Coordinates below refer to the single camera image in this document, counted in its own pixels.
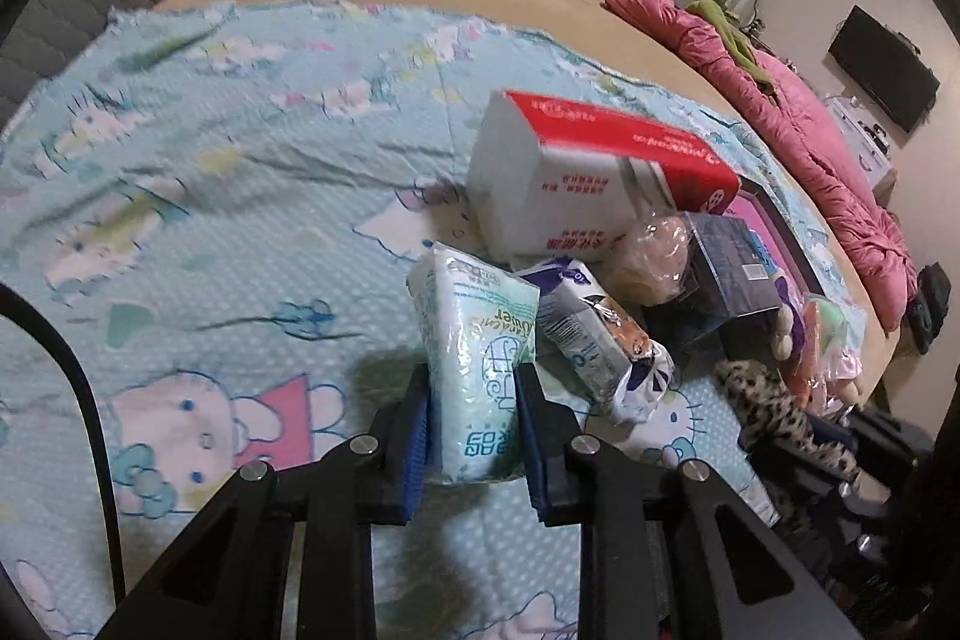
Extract mint green tissue pack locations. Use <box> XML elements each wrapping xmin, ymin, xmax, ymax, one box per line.
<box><xmin>407</xmin><ymin>244</ymin><xmax>540</xmax><ymax>486</ymax></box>

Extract beige bear pink dress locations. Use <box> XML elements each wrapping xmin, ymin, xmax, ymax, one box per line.
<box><xmin>786</xmin><ymin>347</ymin><xmax>862</xmax><ymax>417</ymax></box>

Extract blue white wipes packet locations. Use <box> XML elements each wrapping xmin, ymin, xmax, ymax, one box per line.
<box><xmin>517</xmin><ymin>257</ymin><xmax>674</xmax><ymax>424</ymax></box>

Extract leopard print fabric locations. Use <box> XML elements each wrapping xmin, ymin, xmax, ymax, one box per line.
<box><xmin>715</xmin><ymin>359</ymin><xmax>859</xmax><ymax>481</ymax></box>

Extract brown plush in plastic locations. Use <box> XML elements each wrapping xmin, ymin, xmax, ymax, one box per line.
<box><xmin>605</xmin><ymin>214</ymin><xmax>690</xmax><ymax>307</ymax></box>

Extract beige bear purple bow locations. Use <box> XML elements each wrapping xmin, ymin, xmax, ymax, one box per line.
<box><xmin>771</xmin><ymin>271</ymin><xmax>805</xmax><ymax>364</ymax></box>

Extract red white tissue box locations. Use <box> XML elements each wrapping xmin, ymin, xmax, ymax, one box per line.
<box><xmin>467</xmin><ymin>91</ymin><xmax>740</xmax><ymax>263</ymax></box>

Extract Hello Kitty blue blanket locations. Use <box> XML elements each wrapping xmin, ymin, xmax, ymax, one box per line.
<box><xmin>2</xmin><ymin>0</ymin><xmax>869</xmax><ymax>638</ymax></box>

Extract pink quilt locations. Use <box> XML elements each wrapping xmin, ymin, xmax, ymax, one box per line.
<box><xmin>604</xmin><ymin>0</ymin><xmax>918</xmax><ymax>333</ymax></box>

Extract white drawer cabinet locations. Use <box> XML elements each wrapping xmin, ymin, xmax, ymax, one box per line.
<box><xmin>825</xmin><ymin>96</ymin><xmax>898</xmax><ymax>206</ymax></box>

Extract green cloth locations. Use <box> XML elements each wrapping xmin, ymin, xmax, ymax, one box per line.
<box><xmin>686</xmin><ymin>0</ymin><xmax>779</xmax><ymax>104</ymax></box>

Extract tan round bed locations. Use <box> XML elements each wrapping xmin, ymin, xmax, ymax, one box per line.
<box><xmin>158</xmin><ymin>0</ymin><xmax>898</xmax><ymax>395</ymax></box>

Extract black wall television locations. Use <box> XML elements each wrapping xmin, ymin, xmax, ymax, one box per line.
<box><xmin>828</xmin><ymin>5</ymin><xmax>940</xmax><ymax>135</ymax></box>

